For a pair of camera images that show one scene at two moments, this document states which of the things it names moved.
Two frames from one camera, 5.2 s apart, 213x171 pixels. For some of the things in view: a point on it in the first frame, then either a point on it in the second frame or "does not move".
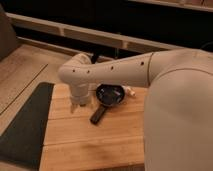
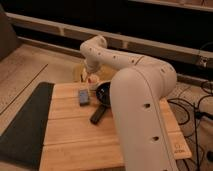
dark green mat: x=23 y=143 does not move
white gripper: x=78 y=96 -> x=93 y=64
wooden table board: x=115 y=142 does not move
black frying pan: x=107 y=95 does not move
